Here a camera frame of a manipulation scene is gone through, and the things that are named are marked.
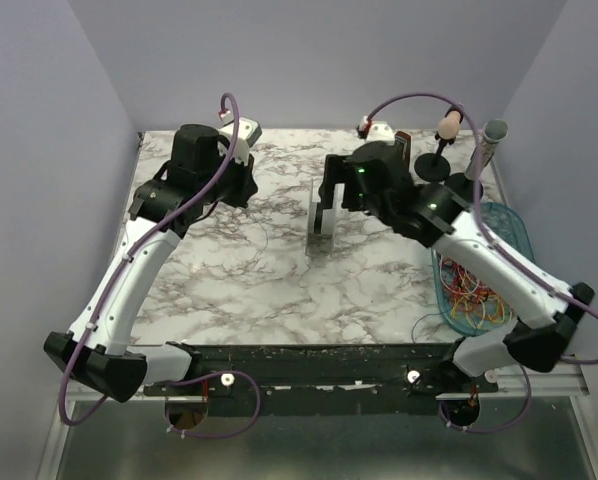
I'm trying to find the white perforated cable spool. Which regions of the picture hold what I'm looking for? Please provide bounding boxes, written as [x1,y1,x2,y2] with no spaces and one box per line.
[305,179,338,258]

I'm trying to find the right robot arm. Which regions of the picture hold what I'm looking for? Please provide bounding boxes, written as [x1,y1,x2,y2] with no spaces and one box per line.
[309,141,594,377]

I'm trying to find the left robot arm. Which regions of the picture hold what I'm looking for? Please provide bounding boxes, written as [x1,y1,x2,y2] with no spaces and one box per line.
[43,118,261,402]

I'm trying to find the brown wooden metronome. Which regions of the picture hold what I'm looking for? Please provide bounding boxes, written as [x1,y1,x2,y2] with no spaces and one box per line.
[394,130,412,165]

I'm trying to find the pink microphone on stand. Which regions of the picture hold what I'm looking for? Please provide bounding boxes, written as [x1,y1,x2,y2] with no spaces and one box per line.
[414,104,464,182]

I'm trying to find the silver microphone on stand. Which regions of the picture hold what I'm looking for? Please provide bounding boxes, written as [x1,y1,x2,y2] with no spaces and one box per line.
[444,119,508,202]

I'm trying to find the teal transparent plastic basin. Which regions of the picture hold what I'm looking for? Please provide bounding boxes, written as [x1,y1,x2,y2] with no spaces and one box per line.
[431,202,534,337]

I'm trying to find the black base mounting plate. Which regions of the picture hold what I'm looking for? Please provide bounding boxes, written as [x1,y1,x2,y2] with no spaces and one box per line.
[144,343,498,417]

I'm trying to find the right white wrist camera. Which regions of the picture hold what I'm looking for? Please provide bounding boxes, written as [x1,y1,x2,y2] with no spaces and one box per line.
[356,116,395,145]

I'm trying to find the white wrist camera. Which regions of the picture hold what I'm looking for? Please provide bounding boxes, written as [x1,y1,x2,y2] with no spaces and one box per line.
[356,116,395,145]
[219,111,262,150]

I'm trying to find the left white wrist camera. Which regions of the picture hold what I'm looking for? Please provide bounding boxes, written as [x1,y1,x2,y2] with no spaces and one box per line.
[219,111,262,150]

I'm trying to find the thin blue wire on table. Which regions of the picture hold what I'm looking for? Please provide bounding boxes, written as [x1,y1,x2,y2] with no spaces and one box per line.
[411,312,448,345]

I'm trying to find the bundle of coloured wires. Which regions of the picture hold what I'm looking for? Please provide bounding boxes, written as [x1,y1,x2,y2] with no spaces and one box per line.
[436,254,518,334]

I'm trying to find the aluminium rail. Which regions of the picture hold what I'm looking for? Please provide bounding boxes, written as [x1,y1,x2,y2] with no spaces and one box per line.
[58,357,591,401]

